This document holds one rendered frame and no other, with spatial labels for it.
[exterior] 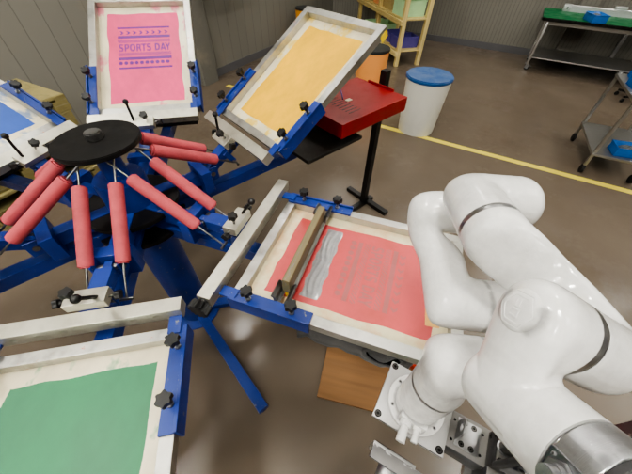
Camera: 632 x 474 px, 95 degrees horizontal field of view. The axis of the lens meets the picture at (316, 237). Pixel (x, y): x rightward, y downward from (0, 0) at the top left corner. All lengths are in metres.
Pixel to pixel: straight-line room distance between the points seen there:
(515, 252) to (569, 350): 0.16
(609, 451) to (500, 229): 0.23
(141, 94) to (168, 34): 0.44
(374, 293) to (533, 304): 0.84
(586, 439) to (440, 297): 0.31
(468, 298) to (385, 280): 0.63
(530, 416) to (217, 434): 1.78
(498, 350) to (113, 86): 2.19
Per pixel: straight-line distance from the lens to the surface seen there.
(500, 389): 0.34
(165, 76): 2.18
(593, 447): 0.31
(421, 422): 0.74
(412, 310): 1.12
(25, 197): 1.56
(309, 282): 1.11
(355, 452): 1.91
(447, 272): 0.58
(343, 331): 0.99
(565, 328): 0.32
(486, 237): 0.44
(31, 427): 1.21
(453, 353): 0.52
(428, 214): 0.61
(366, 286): 1.13
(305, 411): 1.93
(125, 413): 1.09
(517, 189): 0.54
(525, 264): 0.46
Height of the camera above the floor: 1.89
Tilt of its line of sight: 48 degrees down
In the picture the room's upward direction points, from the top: 1 degrees clockwise
